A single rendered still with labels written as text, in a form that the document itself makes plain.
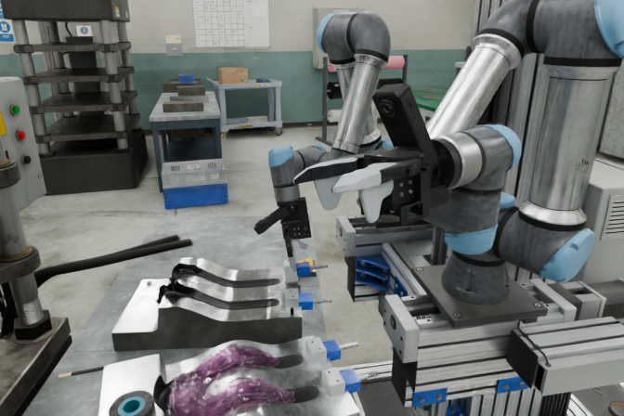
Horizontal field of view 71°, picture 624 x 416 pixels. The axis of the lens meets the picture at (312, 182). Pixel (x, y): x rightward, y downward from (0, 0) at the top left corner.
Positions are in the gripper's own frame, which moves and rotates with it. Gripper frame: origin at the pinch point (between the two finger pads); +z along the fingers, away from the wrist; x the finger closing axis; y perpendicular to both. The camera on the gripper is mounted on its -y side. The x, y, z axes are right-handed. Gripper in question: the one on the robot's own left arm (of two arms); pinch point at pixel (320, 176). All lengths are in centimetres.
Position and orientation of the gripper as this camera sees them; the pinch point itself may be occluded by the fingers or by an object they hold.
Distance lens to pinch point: 47.3
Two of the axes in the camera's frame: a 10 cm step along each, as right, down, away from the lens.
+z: -8.0, 2.0, -5.6
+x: -5.9, -1.3, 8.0
